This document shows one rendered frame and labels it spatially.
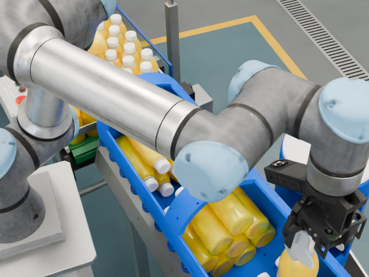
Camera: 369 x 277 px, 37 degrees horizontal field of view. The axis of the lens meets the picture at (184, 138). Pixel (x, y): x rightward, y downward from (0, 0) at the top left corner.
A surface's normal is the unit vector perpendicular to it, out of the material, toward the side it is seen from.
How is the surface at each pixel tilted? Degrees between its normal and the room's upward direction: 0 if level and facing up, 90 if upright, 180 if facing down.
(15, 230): 71
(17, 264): 0
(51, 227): 2
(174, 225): 66
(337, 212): 90
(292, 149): 0
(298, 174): 33
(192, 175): 88
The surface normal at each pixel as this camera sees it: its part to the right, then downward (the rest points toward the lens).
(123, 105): -0.43, -0.06
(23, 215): 0.72, 0.19
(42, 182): -0.03, -0.72
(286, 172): -0.26, -0.93
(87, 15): 0.80, 0.39
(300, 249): -0.86, 0.29
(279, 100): 0.48, -0.33
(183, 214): -0.66, -0.18
